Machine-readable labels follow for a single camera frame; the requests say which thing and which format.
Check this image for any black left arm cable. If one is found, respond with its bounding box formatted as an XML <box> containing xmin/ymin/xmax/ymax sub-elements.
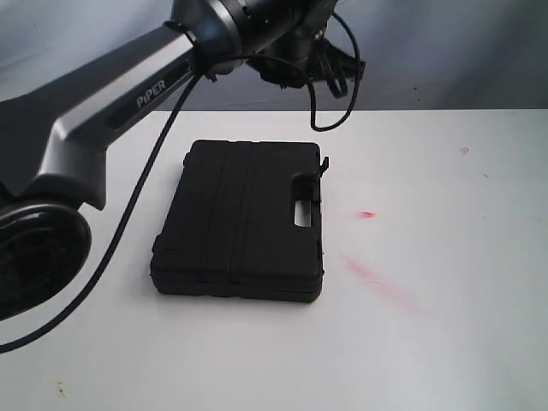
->
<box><xmin>0</xmin><ymin>10</ymin><xmax>363</xmax><ymax>354</ymax></box>

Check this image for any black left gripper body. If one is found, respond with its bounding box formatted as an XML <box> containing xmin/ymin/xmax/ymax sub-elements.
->
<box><xmin>247</xmin><ymin>26</ymin><xmax>366</xmax><ymax>90</ymax></box>

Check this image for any grey backdrop cloth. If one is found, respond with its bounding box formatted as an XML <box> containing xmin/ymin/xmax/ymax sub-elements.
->
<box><xmin>1</xmin><ymin>1</ymin><xmax>547</xmax><ymax>110</ymax></box>

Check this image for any black plastic tool case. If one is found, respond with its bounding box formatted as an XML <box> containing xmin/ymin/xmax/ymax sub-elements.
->
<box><xmin>150</xmin><ymin>140</ymin><xmax>329</xmax><ymax>303</ymax></box>

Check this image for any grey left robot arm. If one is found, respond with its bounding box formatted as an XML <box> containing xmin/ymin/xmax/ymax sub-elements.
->
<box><xmin>1</xmin><ymin>1</ymin><xmax>366</xmax><ymax>319</ymax></box>

